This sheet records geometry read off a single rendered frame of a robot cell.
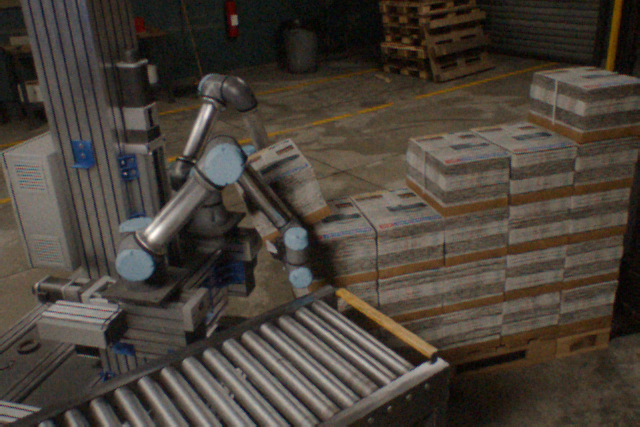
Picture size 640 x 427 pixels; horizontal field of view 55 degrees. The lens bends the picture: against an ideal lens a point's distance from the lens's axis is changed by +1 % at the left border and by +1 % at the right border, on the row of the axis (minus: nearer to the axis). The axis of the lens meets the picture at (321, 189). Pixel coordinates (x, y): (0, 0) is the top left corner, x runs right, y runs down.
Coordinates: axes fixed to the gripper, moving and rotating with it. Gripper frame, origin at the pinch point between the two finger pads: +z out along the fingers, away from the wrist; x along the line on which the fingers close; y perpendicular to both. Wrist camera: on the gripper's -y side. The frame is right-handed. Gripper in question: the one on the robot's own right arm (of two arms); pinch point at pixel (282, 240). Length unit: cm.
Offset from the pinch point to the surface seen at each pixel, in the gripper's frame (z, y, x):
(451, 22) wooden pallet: 569, -125, -337
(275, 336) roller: -56, 2, 15
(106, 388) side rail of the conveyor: -64, 18, 60
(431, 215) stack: -2, -19, -59
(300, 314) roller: -47.1, -1.2, 5.4
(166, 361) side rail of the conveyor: -58, 13, 45
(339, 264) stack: -6.0, -17.8, -15.9
